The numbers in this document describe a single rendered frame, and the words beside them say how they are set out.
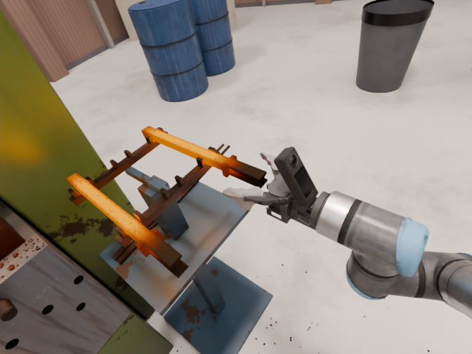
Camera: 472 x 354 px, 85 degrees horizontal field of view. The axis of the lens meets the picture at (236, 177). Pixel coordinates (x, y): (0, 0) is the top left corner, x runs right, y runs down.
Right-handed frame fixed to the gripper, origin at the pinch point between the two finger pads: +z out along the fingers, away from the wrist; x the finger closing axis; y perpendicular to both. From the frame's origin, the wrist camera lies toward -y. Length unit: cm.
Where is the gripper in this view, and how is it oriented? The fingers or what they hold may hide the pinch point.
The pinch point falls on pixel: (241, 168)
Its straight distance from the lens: 59.7
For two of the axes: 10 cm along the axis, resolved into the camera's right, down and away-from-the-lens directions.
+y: 1.5, 7.1, 6.9
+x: 6.1, -6.2, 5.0
